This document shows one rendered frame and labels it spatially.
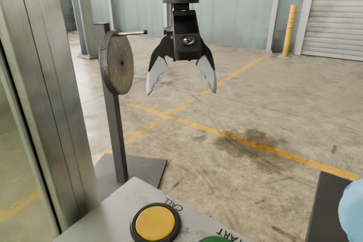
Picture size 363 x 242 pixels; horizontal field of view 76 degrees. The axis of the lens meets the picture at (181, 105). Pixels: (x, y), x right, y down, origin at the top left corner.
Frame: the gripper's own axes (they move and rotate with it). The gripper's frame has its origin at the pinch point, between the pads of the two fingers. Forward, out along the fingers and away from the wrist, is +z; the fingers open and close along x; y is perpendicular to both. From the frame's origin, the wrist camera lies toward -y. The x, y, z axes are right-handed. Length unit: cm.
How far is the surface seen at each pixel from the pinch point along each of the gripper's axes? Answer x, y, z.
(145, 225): 6.1, -30.9, 0.9
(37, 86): 13.9, -28.7, -13.1
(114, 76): 27, 62, 14
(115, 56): 27, 67, 6
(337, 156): -128, 89, 91
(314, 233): -20.3, -22.5, 16.3
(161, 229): 4.6, -31.5, 0.9
